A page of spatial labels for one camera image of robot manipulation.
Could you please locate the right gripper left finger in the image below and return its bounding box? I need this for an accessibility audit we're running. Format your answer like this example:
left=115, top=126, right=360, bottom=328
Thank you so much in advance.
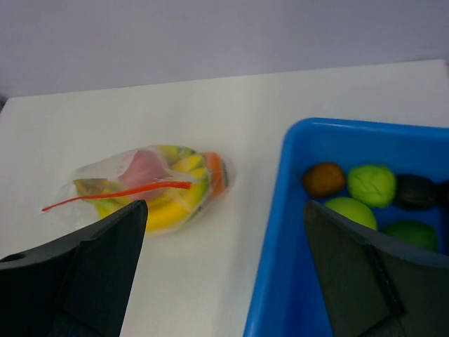
left=1, top=201, right=148, bottom=336

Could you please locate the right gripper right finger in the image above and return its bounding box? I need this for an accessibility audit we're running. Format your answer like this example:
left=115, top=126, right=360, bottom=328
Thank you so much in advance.
left=303, top=201, right=448, bottom=336

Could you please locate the yellow banana bunch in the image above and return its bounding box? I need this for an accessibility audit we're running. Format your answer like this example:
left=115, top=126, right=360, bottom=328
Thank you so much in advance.
left=70, top=145, right=210, bottom=232

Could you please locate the pink peach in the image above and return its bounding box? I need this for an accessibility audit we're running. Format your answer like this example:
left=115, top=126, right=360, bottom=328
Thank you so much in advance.
left=118, top=150, right=170, bottom=190

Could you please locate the clear zip top bag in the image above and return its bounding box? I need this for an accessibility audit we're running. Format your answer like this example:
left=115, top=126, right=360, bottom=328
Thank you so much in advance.
left=42, top=150, right=230, bottom=233

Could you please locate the orange tomato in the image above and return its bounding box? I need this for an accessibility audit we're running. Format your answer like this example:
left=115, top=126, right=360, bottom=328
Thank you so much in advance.
left=203, top=152, right=228, bottom=198

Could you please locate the dark green avocado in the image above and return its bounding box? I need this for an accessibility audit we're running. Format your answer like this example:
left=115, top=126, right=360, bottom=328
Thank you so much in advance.
left=381, top=220, right=438, bottom=252

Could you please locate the green lime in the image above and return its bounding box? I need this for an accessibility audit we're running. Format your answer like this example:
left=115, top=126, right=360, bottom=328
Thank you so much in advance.
left=324, top=197, right=377, bottom=230

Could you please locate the blue plastic bin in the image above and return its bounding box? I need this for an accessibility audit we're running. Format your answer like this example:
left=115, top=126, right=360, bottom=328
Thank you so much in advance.
left=244, top=118, right=448, bottom=336

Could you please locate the green apple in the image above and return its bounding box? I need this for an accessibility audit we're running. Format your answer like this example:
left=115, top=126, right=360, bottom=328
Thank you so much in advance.
left=347, top=164, right=396, bottom=208

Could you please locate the dark purple fruit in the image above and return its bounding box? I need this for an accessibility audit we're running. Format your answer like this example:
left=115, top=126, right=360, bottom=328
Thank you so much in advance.
left=394, top=174, right=438, bottom=211

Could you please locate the brown kiwi fruit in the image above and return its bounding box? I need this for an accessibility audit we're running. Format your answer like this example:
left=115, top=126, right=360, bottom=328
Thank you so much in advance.
left=302, top=162, right=346, bottom=199

